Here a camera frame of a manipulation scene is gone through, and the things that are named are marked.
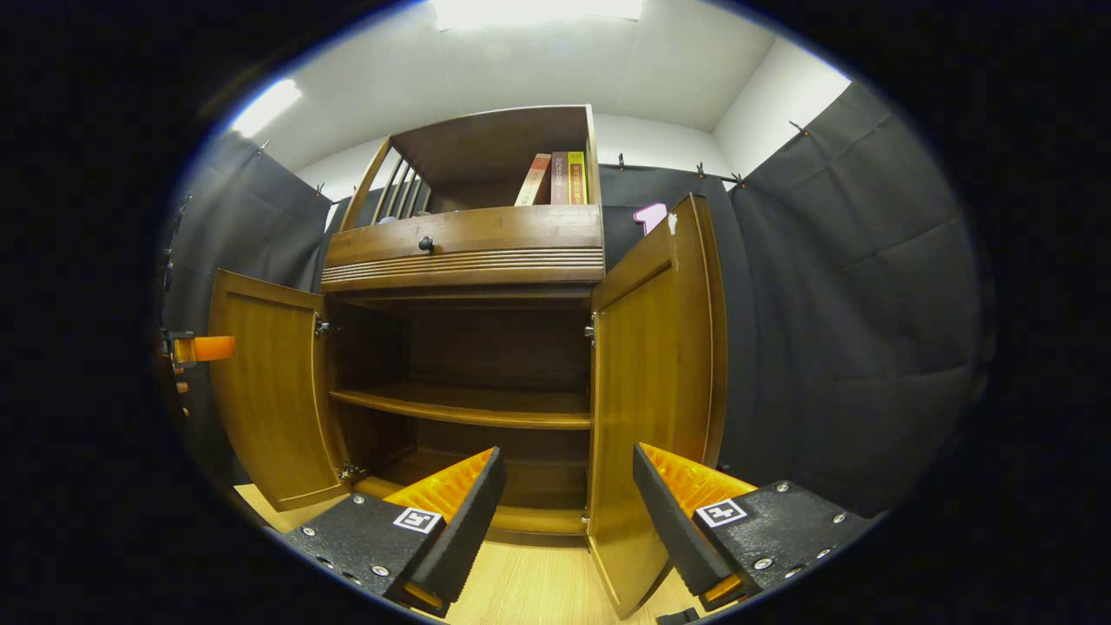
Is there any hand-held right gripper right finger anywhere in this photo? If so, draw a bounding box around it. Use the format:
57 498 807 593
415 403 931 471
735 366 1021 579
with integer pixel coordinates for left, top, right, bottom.
632 443 876 610

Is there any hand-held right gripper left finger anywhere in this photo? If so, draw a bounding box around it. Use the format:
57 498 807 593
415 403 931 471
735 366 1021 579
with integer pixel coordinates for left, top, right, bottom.
279 446 508 619

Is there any wooden shoe cabinet door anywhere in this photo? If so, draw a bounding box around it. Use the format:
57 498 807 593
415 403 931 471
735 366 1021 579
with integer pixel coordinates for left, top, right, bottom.
588 194 728 619
207 269 350 513

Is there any wooden double-door shoe cabinet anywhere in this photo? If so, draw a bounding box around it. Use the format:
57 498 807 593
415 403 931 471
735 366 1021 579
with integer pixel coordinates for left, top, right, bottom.
207 104 728 619

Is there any wooden inner cabinet shelf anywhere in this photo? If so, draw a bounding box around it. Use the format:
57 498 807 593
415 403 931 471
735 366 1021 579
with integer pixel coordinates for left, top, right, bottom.
328 382 593 431

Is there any small ceiling light panel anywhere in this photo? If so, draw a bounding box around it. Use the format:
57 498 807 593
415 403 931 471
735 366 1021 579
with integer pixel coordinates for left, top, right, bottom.
229 79 304 139

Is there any black backdrop cloth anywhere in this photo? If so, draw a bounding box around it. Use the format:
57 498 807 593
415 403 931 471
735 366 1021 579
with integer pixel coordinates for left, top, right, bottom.
165 80 986 518

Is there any large ceiling light panel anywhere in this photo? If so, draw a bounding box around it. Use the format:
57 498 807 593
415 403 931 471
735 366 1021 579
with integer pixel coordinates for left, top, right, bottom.
431 0 646 30

